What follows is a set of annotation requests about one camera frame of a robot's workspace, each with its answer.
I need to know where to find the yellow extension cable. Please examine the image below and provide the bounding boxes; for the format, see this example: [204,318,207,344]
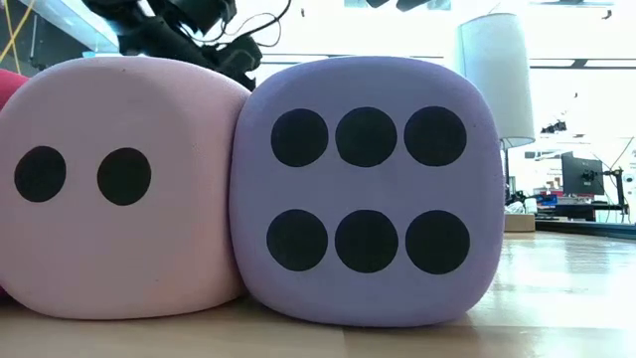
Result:
[0,0,36,76]

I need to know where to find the pink plush die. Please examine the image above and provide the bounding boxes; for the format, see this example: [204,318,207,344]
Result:
[0,55,252,320]

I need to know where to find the red plush die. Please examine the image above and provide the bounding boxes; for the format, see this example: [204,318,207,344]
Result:
[0,68,30,299]

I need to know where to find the purple plush die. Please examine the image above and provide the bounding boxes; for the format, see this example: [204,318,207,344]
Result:
[228,55,506,328]

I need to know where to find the black aluminium table frame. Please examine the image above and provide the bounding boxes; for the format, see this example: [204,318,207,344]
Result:
[535,218,636,241]

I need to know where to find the black computer monitor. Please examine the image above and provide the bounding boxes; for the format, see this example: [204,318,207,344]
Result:
[560,151,606,197]

